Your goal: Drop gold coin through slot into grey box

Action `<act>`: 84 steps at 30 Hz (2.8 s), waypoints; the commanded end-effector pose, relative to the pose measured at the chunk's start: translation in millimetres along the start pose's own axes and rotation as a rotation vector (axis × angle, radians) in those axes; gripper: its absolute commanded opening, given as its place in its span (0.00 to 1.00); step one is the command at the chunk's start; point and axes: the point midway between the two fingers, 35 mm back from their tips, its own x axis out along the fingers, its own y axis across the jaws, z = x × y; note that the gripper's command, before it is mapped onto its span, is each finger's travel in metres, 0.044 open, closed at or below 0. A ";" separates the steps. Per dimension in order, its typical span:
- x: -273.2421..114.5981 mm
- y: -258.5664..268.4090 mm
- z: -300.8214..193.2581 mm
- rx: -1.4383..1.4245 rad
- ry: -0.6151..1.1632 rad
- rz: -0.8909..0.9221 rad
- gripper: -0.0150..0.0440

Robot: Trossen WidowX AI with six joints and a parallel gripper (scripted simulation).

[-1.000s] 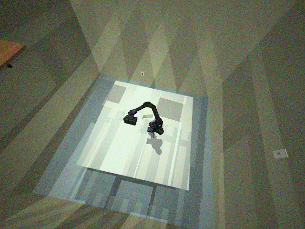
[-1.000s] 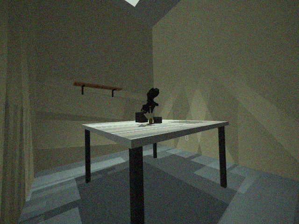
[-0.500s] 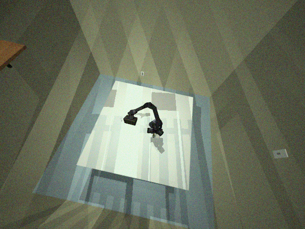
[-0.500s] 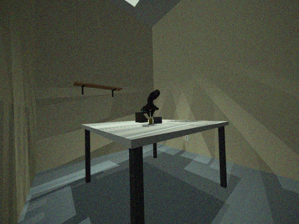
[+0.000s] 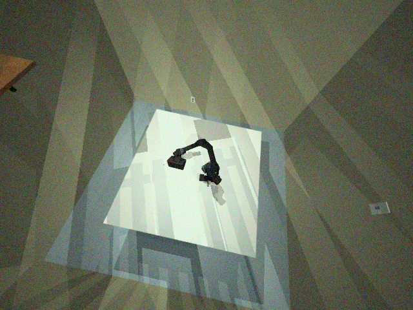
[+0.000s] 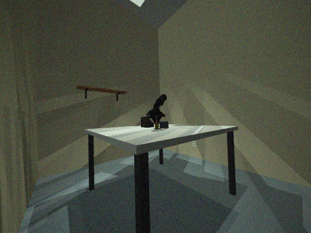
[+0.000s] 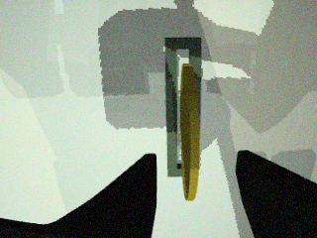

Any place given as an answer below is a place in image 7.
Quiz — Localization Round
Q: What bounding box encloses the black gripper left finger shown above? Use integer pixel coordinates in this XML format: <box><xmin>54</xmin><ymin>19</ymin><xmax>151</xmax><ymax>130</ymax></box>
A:
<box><xmin>0</xmin><ymin>154</ymin><xmax>158</xmax><ymax>238</ymax></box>

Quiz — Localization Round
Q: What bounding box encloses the gold coin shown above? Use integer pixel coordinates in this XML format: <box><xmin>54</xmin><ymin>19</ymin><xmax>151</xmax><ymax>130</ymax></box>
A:
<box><xmin>181</xmin><ymin>63</ymin><xmax>199</xmax><ymax>201</ymax></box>

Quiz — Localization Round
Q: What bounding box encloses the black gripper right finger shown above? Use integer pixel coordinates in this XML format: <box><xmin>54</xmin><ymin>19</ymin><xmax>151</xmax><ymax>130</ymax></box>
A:
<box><xmin>235</xmin><ymin>151</ymin><xmax>317</xmax><ymax>238</ymax></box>

